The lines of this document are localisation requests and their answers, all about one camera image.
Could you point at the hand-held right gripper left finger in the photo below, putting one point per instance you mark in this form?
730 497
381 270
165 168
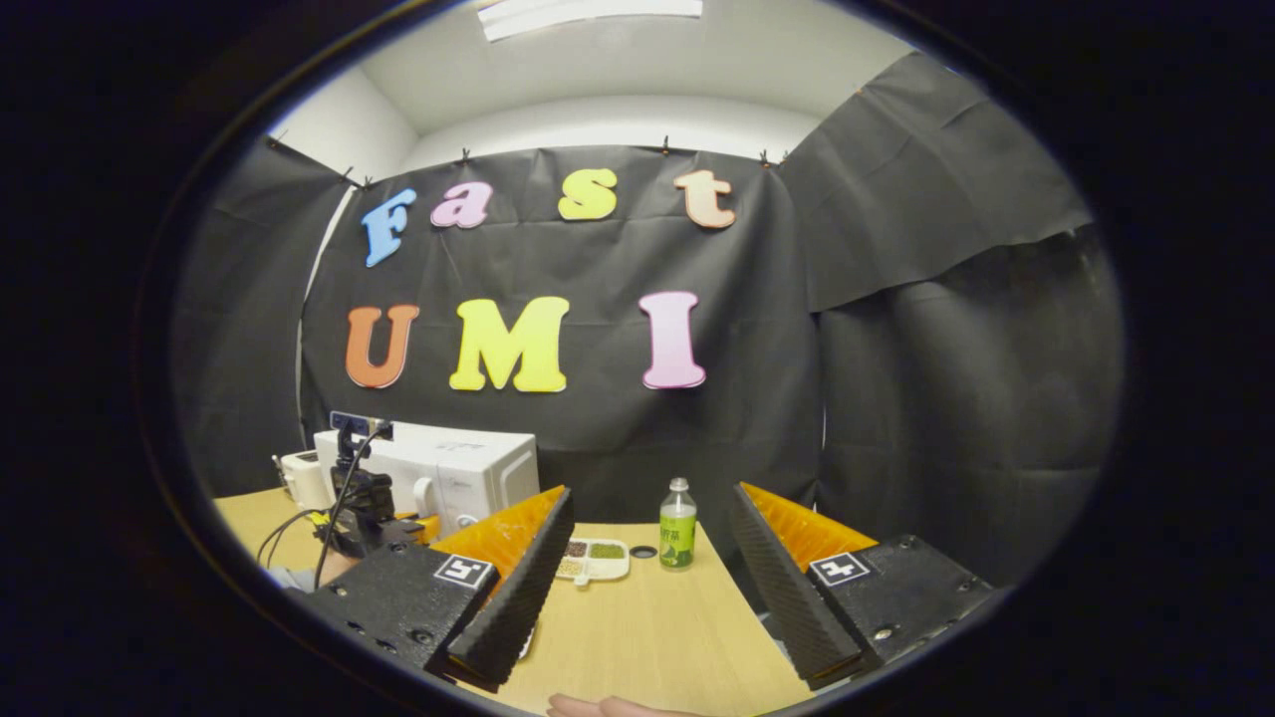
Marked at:
518 607

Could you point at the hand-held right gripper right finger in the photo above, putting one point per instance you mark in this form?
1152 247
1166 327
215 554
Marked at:
787 597

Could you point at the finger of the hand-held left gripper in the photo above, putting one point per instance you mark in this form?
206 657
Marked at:
423 528

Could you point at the white microwave oven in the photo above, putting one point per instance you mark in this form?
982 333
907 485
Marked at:
478 468

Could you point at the small white appliance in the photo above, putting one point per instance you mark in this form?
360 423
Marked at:
304 480

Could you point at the white divided bean tray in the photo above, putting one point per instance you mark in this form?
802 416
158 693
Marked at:
598 570

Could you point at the green tea bottle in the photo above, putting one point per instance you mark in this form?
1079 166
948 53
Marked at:
677 538

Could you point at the long ceiling light panel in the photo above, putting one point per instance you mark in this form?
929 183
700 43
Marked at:
588 12

